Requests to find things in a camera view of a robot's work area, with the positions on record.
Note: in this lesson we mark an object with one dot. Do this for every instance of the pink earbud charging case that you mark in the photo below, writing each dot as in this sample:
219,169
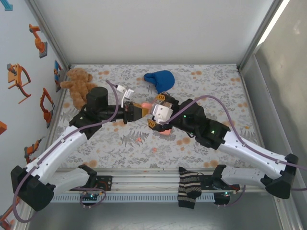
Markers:
146,105
166,133

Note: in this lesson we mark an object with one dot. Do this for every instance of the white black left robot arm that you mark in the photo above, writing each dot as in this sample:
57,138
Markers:
57,148

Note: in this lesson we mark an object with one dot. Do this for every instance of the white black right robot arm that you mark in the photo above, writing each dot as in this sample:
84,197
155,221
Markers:
254,153

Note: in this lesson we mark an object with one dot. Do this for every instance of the blue fabric pouch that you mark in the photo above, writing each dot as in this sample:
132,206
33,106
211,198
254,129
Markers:
160,80

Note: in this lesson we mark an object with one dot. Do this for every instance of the brown teddy bear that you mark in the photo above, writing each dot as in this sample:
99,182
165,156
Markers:
76,83

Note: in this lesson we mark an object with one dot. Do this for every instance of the floral patterned table mat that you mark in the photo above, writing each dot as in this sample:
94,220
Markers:
134,79

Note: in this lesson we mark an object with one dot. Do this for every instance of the black beige striped sock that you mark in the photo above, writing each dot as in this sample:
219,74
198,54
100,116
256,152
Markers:
189,187

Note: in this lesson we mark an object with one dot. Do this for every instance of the small controller circuit board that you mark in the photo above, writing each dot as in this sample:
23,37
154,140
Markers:
225,193
90,197

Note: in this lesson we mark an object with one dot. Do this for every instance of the thin aluminium rear rail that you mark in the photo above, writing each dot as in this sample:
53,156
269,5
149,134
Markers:
153,64

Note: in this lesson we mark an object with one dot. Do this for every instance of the aluminium side rail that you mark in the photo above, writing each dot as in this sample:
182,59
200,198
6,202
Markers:
58,103
290,220

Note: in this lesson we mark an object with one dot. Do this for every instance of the blue orange wall sticker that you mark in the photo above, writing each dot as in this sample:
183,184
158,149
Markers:
57,72

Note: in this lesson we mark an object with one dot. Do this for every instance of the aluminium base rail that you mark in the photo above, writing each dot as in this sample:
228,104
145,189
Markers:
144,179

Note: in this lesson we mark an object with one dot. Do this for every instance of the aluminium frame post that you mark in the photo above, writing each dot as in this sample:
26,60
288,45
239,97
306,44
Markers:
261,31
49,31

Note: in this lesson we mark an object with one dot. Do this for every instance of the orange claw wall sticker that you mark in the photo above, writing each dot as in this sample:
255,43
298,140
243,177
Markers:
12,77

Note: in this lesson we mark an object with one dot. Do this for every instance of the orange block wall sticker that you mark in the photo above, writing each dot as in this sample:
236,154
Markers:
2,128

